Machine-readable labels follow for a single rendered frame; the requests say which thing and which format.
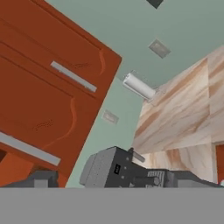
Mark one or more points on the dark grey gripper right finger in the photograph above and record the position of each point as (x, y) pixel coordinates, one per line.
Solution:
(182, 178)

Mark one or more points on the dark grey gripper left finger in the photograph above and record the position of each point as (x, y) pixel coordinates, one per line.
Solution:
(43, 178)

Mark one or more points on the orange cabinet run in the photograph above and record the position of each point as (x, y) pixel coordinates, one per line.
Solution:
(220, 163)

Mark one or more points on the orange cabinet door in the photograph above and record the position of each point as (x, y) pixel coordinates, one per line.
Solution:
(35, 32)
(32, 108)

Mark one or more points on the white paper towel roll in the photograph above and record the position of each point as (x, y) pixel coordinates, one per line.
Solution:
(138, 86)

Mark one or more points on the grey wall outlet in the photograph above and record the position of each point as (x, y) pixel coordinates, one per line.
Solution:
(159, 48)
(110, 117)

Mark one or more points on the dark wall outlet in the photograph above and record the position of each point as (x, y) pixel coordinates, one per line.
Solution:
(154, 3)

